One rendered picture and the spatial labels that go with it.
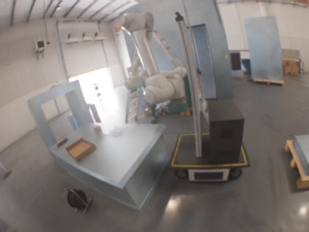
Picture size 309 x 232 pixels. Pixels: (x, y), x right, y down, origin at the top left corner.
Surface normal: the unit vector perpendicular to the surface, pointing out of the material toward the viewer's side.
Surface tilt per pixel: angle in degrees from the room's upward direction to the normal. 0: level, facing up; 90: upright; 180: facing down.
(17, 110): 90
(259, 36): 90
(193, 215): 0
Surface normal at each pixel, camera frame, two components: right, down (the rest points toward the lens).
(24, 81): 0.86, 0.00
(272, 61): -0.73, 0.40
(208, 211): -0.22, -0.90
